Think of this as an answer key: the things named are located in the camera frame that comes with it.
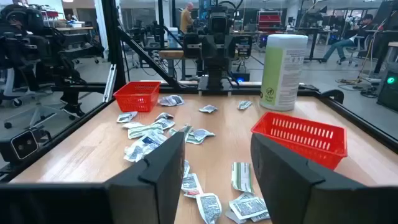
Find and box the silver frame bracket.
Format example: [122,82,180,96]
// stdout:
[103,63,118,103]

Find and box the white green wipes canister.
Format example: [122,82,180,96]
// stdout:
[259,33,309,112]

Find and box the black office chair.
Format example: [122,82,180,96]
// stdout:
[337,35,374,67]

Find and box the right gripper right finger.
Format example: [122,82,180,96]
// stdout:
[251,133,368,224]

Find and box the white packet blue black print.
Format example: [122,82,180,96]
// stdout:
[139,131,168,149]
[191,128,216,145]

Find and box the black box blue light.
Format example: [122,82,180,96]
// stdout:
[229,70,251,83]

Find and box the red tool cabinet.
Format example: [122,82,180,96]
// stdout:
[257,10,282,32]

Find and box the floor cable bundle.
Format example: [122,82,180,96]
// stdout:
[335,76,382,98]

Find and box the person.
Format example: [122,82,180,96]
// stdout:
[320,14,376,63]
[0,3,105,118]
[179,2,195,34]

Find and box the white office chair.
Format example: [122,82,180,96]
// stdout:
[0,67,78,130]

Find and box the table-level camera box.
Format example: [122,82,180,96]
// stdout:
[9,129,40,161]

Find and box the red plastic basket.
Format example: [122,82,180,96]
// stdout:
[250,111,348,171]
[113,80,162,113]

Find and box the black computer tower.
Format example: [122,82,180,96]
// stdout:
[376,62,398,113]

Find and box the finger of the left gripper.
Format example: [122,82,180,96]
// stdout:
[201,34,217,62]
[221,34,236,62]

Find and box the plain white long packet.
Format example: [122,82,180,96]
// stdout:
[121,121,146,130]

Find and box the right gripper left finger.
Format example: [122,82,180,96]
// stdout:
[104,131,186,224]

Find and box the black desk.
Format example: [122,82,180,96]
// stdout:
[294,26,340,62]

